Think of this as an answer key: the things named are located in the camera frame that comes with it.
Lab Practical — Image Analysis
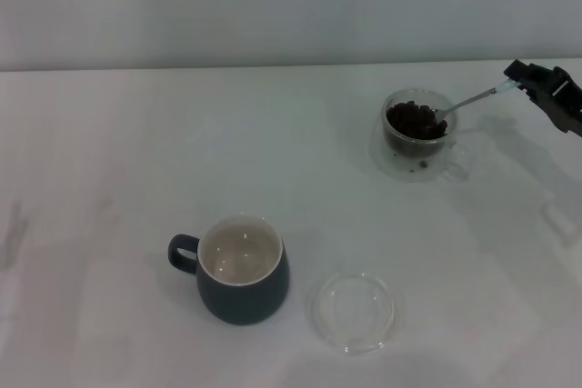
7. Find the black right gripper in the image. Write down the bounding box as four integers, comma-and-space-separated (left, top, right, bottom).
503, 59, 582, 137

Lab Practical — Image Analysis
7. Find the metal spoon with blue handle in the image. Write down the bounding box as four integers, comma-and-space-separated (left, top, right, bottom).
429, 80, 522, 134

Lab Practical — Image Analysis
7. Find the dark blue ceramic mug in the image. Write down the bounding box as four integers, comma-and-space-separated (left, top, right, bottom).
167, 213, 291, 327

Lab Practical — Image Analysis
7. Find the pile of coffee beans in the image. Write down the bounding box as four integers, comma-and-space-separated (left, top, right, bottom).
386, 100, 450, 157

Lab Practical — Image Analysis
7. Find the clear glass saucer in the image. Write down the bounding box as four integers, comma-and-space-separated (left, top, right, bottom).
306, 271, 406, 357

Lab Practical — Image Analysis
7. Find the double-wall glass cup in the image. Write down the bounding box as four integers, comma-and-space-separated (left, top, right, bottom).
371, 87, 472, 184

